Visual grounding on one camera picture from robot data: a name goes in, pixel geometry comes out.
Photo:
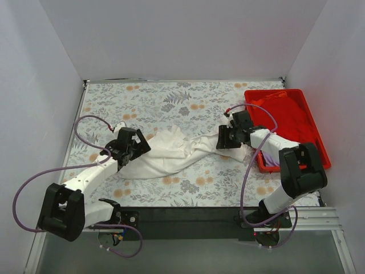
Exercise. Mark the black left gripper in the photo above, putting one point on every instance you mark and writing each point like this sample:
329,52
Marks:
132,145

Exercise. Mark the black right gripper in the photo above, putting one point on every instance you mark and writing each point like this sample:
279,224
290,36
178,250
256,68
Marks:
228,137

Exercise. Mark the white t-shirt with robot print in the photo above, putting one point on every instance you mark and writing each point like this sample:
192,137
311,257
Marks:
172,151

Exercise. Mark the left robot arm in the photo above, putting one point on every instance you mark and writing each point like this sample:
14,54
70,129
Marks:
64,210

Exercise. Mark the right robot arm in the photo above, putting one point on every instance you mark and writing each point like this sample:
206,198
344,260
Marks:
300,165

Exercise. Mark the floral patterned table mat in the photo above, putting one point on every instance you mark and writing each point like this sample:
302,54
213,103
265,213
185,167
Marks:
195,107

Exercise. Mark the lavender t-shirt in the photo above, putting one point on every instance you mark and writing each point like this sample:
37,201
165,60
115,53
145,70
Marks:
269,160

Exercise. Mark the red t-shirt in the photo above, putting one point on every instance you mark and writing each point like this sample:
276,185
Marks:
291,119

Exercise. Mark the red plastic bin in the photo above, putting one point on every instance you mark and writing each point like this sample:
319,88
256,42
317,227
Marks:
299,97

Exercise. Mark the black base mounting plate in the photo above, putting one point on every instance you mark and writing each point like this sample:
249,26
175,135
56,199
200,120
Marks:
186,223

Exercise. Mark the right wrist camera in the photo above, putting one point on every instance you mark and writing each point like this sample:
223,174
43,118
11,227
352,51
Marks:
228,120

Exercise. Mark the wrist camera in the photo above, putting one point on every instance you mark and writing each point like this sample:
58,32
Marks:
118,127
228,120

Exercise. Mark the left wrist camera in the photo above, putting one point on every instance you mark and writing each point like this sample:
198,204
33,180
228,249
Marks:
118,127

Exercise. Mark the aluminium frame rail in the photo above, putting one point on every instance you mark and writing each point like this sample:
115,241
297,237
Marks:
309,240

